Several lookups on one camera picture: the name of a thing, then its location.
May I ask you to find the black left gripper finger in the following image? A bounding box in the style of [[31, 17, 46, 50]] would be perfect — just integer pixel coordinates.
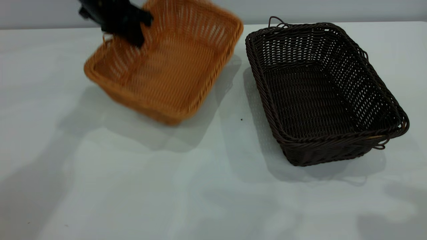
[[128, 25, 146, 48], [138, 9, 154, 28]]

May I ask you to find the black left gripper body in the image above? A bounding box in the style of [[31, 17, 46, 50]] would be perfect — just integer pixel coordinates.
[[78, 0, 142, 34]]

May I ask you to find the light brown wicker basket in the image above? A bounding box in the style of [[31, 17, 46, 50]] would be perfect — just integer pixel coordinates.
[[84, 0, 244, 126]]

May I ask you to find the dark brown wicker basket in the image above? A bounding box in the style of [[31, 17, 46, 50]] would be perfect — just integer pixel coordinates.
[[245, 16, 410, 167]]

